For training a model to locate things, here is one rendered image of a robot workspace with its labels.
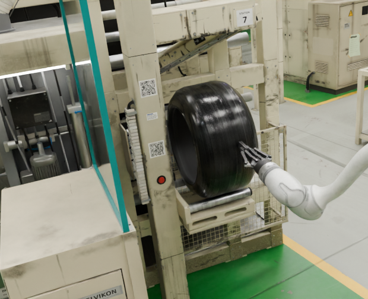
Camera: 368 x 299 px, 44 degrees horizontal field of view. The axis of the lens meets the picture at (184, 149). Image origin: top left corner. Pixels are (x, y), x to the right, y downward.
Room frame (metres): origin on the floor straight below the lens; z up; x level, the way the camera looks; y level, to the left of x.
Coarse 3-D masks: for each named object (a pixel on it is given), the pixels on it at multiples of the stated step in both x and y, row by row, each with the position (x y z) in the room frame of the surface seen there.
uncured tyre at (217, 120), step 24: (192, 96) 1.97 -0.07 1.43; (216, 96) 1.96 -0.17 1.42; (240, 96) 2.01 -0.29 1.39; (168, 120) 2.22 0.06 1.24; (192, 120) 1.88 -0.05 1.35; (216, 120) 1.86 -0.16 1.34; (240, 120) 1.88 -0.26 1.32; (192, 144) 2.30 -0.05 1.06; (216, 144) 1.80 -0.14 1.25; (192, 168) 2.21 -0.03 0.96; (216, 168) 1.79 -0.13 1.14; (240, 168) 1.83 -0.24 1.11; (216, 192) 1.85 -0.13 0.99
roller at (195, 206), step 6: (234, 192) 1.95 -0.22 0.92; (240, 192) 1.96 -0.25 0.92; (246, 192) 1.96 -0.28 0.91; (210, 198) 1.92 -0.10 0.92; (216, 198) 1.92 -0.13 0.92; (222, 198) 1.92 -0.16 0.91; (228, 198) 1.93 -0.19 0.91; (234, 198) 1.94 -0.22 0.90; (240, 198) 1.95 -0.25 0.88; (192, 204) 1.89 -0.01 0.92; (198, 204) 1.89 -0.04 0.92; (204, 204) 1.89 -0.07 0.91; (210, 204) 1.90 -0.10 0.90; (216, 204) 1.91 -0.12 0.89; (192, 210) 1.87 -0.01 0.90; (198, 210) 1.88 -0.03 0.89
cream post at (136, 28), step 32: (128, 0) 1.90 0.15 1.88; (128, 32) 1.90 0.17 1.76; (128, 64) 1.91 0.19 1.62; (160, 96) 1.93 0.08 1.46; (160, 128) 1.92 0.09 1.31; (160, 160) 1.91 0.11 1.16; (160, 192) 1.91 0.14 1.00; (160, 224) 1.90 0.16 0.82; (160, 256) 1.89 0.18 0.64; (160, 288) 2.01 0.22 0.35
